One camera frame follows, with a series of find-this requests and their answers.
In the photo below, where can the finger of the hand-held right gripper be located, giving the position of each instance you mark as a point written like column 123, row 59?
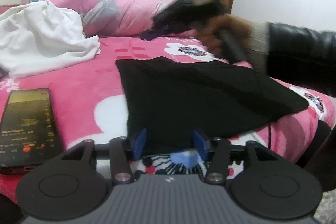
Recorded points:
column 173, row 16

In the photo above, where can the black printed t-shirt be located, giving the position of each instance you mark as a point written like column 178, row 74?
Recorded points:
column 197, row 98

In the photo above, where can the person's right hand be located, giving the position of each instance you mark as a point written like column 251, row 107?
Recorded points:
column 236, row 27

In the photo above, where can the black smartphone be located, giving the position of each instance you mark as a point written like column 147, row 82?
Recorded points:
column 26, row 129

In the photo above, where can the pink floral blanket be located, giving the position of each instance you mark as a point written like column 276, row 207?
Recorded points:
column 86, row 87

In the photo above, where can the white garment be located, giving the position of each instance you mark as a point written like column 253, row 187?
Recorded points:
column 44, row 37

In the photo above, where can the pink grey floral quilt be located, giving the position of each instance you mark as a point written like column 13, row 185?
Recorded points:
column 120, row 11

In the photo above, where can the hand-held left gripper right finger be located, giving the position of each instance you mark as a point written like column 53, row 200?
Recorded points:
column 199, row 146

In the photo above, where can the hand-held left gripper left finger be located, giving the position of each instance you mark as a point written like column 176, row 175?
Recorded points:
column 139, row 145

